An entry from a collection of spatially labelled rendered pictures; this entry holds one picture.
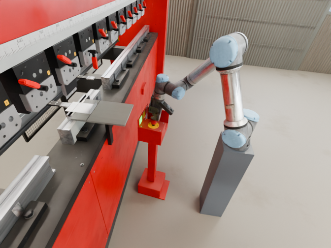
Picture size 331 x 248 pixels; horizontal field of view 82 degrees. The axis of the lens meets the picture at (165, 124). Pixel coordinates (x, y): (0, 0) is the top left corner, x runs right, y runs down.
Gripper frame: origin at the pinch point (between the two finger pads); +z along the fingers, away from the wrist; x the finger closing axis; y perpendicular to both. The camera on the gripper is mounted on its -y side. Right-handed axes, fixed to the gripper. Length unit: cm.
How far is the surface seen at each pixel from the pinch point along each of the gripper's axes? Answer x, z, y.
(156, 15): -179, -31, 58
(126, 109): 28.0, -25.5, 12.9
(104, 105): 28.2, -24.4, 25.3
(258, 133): -111, 64, -115
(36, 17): 48, -67, 35
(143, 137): 15.1, 4.0, 5.3
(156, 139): 15.1, 2.3, -3.4
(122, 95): -3.5, -11.5, 28.6
